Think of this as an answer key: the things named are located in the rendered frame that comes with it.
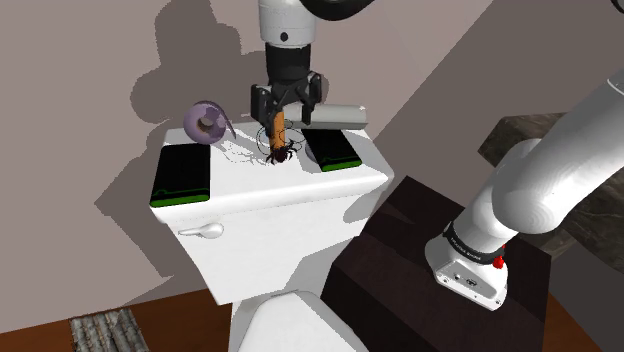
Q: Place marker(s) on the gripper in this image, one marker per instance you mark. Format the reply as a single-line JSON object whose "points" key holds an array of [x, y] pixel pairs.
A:
{"points": [[288, 63]]}

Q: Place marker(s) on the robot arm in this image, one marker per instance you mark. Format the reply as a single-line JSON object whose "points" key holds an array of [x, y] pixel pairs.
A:
{"points": [[541, 185]]}

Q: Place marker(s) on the orange cylinder with dark tendrils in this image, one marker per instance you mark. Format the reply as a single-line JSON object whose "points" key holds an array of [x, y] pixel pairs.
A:
{"points": [[277, 131]]}

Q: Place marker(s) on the grey paper tube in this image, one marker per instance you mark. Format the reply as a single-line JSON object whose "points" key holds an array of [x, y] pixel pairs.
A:
{"points": [[341, 113]]}

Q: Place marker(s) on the black phone with green band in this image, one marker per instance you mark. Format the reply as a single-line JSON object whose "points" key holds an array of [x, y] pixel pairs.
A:
{"points": [[330, 148], [181, 170]]}

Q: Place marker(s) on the purple paper roll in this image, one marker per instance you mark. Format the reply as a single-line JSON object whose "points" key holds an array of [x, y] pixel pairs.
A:
{"points": [[197, 132]]}

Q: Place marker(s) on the white toilet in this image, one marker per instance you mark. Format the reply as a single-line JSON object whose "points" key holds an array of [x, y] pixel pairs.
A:
{"points": [[273, 224]]}

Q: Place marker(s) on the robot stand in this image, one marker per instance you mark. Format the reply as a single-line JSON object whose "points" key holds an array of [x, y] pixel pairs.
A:
{"points": [[390, 273]]}

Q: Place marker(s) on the grey striped mat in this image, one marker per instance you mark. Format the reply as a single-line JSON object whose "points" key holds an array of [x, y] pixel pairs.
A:
{"points": [[107, 332]]}

